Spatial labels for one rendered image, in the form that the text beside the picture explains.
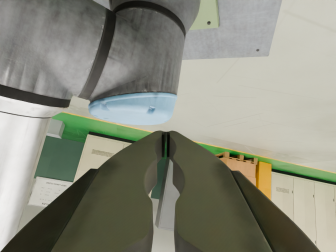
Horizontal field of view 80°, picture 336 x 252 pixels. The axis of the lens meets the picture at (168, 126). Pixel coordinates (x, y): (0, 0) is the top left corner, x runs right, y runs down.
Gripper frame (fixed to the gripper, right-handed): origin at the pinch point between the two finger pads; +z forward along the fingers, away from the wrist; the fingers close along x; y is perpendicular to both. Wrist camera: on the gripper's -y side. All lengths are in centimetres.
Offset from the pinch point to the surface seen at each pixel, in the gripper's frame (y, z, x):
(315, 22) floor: -4, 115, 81
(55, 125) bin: 203, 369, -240
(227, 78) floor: 41, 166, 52
